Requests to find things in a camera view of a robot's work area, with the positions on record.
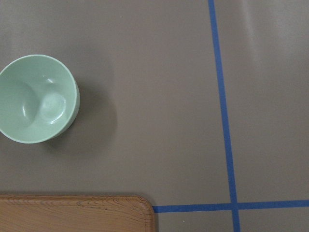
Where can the wooden cutting board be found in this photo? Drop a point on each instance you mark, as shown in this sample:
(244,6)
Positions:
(52,213)

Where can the light green bowl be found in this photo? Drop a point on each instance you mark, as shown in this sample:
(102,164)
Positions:
(39,99)

